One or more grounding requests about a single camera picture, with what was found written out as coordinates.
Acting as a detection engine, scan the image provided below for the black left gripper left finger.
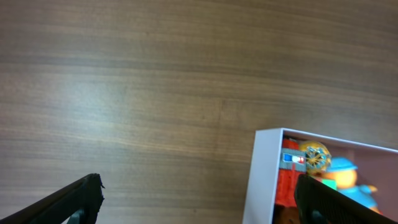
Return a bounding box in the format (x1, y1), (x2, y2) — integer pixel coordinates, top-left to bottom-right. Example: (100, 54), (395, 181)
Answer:
(1, 173), (104, 224)

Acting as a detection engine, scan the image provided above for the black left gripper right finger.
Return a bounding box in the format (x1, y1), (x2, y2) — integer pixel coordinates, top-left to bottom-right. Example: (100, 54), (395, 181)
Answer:
(294, 174), (397, 224)

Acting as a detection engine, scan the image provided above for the colourful puzzle cube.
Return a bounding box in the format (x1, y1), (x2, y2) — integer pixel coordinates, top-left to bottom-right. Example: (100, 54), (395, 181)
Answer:
(313, 176), (337, 190)

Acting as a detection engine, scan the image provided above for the brown toy with orange top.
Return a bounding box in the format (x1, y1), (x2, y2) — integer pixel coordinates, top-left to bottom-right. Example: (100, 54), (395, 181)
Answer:
(272, 205), (300, 224)

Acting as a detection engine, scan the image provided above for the yellow duck toy blue hat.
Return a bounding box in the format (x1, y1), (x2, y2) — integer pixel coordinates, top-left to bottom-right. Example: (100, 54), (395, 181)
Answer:
(322, 157), (380, 213)

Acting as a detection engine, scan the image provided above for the yellow round toy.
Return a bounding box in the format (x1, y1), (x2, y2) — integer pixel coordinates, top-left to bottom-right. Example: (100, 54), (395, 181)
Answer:
(299, 141), (331, 175)

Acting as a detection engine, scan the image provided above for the red toy fire truck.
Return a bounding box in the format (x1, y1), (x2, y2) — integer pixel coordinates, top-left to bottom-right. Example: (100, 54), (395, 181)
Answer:
(275, 138), (307, 207)

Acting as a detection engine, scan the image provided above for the white box pink interior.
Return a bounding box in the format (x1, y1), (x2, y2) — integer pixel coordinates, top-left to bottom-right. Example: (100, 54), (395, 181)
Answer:
(243, 128), (397, 223)

